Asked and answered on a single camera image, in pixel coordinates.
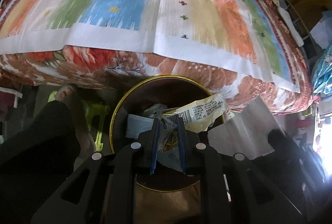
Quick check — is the crumpled trash in bin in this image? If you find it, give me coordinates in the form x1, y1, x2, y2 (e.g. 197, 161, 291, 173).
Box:
126, 104, 177, 140

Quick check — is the round trash bin gold rim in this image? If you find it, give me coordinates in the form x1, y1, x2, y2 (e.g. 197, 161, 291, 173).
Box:
109, 74, 227, 192

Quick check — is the colourful striped bed mat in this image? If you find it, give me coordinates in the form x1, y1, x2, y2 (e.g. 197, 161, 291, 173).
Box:
1, 0, 300, 92

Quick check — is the cream snack wrapper with barcode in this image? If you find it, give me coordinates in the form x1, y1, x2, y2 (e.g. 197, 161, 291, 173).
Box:
157, 93, 227, 153

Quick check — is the blue polka dot cloth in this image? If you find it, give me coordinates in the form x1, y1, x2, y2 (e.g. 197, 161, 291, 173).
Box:
312, 43, 332, 95

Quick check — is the person's foot in sandal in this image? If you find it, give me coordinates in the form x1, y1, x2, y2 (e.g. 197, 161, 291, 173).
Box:
55, 85, 96, 159

